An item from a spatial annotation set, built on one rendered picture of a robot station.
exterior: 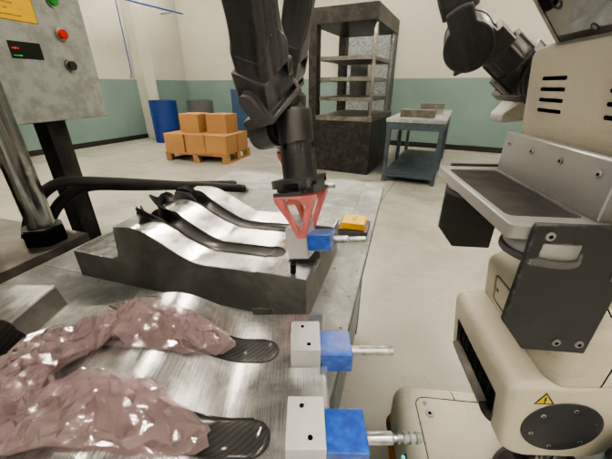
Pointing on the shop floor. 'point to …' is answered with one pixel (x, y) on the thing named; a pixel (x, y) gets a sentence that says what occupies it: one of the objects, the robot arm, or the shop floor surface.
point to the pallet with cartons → (207, 137)
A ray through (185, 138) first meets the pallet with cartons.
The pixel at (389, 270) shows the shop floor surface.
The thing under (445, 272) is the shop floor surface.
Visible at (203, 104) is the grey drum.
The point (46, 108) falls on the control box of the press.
